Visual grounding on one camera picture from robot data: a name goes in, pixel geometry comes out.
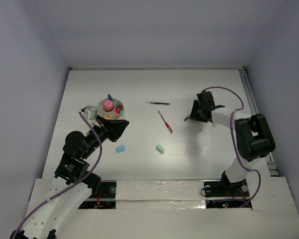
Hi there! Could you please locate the pink crayon bottle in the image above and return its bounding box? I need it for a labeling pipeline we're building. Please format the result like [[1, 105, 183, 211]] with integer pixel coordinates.
[[103, 100, 115, 112]]

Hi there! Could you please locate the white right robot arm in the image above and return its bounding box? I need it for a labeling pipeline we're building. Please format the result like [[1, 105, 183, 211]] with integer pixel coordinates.
[[190, 89, 276, 198]]

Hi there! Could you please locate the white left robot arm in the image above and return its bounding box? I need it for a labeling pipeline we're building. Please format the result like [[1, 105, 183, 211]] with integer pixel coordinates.
[[10, 116, 129, 239]]

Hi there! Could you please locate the white round pen holder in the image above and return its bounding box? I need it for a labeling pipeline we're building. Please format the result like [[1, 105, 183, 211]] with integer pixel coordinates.
[[97, 98, 125, 120]]

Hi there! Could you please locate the blue eraser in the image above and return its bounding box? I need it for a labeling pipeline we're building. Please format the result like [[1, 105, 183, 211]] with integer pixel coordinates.
[[116, 145, 126, 153]]

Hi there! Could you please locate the red gel pen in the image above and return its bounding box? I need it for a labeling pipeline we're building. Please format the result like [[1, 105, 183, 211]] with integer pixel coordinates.
[[158, 111, 173, 133]]

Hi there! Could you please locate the green eraser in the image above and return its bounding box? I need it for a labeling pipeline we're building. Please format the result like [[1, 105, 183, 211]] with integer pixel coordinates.
[[155, 145, 164, 154]]

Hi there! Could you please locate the foil covered front beam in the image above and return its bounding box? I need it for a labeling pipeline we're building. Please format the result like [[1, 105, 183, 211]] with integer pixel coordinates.
[[115, 180, 206, 210]]

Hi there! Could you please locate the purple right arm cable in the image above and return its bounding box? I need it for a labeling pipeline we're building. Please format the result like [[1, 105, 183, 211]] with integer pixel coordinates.
[[203, 86, 262, 209]]

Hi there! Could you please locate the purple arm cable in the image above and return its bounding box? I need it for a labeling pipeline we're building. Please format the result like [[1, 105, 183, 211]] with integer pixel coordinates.
[[12, 111, 103, 239], [203, 86, 262, 209]]

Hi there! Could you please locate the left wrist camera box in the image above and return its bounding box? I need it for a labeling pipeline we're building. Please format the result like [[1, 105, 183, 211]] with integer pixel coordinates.
[[80, 106, 100, 125]]

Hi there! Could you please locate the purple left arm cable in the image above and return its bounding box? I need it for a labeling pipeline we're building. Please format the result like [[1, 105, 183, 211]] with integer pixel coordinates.
[[12, 111, 103, 239]]

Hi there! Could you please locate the aluminium side rail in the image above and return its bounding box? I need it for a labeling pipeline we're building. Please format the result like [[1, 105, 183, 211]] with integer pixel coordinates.
[[233, 70, 276, 173]]

